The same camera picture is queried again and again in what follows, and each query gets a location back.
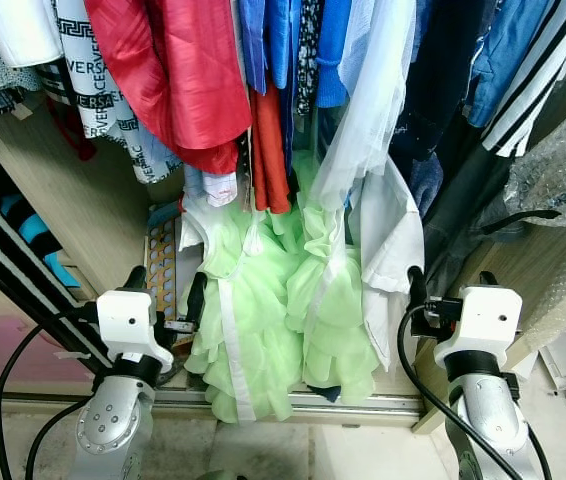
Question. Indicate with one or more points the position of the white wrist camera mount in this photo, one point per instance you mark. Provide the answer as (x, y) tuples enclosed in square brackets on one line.
[(128, 320), (483, 320)]

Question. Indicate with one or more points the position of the white shirt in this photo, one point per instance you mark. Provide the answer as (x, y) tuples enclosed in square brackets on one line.
[(393, 250)]

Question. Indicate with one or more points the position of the small white pink garment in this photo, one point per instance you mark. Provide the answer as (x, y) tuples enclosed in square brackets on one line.
[(213, 188)]

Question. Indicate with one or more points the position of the colourful dotted card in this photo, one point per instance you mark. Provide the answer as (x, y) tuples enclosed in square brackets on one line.
[(161, 265)]

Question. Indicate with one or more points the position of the metal wardrobe floor rail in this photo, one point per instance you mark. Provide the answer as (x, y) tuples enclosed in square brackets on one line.
[(313, 402)]

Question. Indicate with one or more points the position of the orange-red hanging garment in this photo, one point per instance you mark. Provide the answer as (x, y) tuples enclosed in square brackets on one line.
[(271, 150)]

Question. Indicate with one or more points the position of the black sliding door frame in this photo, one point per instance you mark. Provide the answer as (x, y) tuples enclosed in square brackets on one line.
[(23, 270)]

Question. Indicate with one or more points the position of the plain white hanging garment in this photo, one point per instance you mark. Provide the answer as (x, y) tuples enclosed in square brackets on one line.
[(18, 25)]

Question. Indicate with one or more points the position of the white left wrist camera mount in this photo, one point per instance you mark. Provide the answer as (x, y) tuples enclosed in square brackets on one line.
[(128, 320)]

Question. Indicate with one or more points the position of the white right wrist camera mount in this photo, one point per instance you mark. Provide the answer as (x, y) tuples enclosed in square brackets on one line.
[(483, 320)]

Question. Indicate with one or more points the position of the red hanging garment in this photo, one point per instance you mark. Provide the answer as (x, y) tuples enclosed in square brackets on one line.
[(163, 70)]

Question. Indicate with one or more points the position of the denim blue hanging garment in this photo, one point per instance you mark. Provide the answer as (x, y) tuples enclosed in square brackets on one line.
[(508, 50)]

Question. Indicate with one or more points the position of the wooden wardrobe panel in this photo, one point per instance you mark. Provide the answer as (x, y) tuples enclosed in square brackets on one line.
[(73, 190)]

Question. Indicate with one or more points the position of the clear bubble wrap sheet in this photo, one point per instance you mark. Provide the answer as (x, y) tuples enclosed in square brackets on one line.
[(563, 170)]

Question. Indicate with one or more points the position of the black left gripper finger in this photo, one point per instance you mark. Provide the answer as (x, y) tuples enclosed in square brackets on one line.
[(197, 300), (136, 278)]

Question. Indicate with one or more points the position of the royal blue hanging garment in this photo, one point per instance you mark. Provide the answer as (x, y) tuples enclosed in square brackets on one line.
[(273, 40)]

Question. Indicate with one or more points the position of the black white striped garment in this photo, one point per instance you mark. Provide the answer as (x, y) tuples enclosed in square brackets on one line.
[(533, 90)]

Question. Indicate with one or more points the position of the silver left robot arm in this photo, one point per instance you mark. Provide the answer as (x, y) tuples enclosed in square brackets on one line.
[(113, 430)]

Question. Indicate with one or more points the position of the navy hanging garment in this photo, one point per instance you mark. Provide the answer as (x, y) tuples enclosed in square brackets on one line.
[(438, 80)]

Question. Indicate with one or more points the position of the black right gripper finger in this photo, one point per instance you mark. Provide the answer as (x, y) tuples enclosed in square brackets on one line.
[(417, 288), (489, 280)]

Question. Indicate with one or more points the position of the blue black striped cloth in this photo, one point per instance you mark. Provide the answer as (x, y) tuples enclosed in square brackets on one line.
[(38, 235)]

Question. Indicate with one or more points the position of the sheer white hanging garment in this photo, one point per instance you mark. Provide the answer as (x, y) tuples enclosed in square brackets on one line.
[(368, 90)]

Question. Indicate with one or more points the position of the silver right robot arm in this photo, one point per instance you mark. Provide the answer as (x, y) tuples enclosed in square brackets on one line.
[(483, 420)]

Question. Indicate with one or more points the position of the white black Versace print garment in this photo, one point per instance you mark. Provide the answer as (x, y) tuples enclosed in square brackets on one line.
[(98, 100)]

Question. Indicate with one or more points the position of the light green ruffled dress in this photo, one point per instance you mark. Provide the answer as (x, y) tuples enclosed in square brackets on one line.
[(263, 300)]

